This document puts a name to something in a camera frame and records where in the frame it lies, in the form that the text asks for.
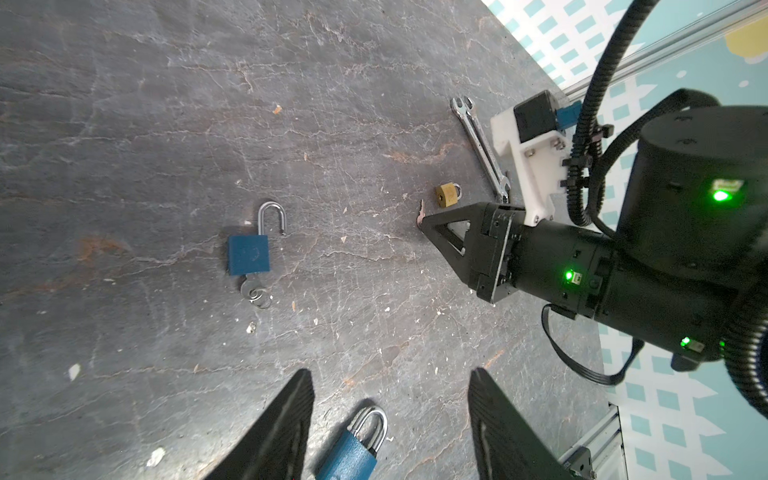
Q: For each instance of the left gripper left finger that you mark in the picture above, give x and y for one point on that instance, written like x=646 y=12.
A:
x=275 y=446

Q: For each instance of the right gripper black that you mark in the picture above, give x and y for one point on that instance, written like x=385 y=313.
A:
x=476 y=240

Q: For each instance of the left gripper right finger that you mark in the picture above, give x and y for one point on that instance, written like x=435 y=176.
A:
x=505 y=446

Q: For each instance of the small silver key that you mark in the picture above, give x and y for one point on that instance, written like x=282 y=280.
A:
x=254 y=292

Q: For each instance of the small blue padlock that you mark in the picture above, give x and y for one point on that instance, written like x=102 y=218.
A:
x=250 y=254

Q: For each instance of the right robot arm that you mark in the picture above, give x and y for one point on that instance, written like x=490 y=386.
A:
x=659 y=231

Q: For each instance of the brass padlock key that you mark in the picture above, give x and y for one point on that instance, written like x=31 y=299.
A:
x=421 y=214

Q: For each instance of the brass padlock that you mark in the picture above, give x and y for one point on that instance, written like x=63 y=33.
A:
x=448 y=194

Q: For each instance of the large blue padlock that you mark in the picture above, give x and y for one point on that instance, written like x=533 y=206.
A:
x=352 y=458

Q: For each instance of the silver combination wrench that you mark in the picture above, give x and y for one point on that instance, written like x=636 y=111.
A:
x=464 y=109

